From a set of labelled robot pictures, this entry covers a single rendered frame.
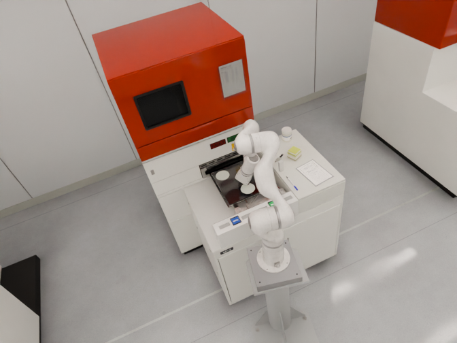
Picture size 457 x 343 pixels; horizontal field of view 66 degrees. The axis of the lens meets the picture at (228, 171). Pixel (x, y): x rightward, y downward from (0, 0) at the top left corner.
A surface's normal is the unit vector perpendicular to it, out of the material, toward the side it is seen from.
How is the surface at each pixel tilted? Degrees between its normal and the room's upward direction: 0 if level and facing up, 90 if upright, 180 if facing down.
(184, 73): 90
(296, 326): 0
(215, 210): 0
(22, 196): 90
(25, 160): 90
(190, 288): 0
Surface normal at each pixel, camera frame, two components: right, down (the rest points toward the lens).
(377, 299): -0.15, -0.71
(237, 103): 0.38, 0.61
